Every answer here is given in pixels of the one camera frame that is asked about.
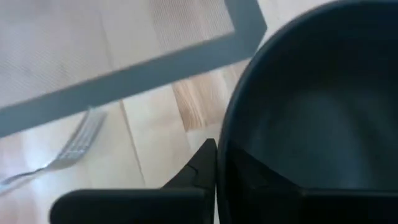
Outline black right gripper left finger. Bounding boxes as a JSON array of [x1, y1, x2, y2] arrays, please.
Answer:
[[49, 138, 218, 224]]

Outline silver metal fork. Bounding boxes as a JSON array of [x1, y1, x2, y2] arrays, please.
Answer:
[[0, 107, 108, 195]]

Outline dark grey bowl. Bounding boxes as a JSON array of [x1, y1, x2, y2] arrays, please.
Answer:
[[216, 0, 398, 224]]

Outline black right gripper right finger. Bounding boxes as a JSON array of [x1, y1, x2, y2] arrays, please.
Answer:
[[223, 142, 398, 224]]

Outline grey bordered baking mat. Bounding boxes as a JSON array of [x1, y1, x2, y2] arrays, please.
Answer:
[[0, 0, 268, 138]]

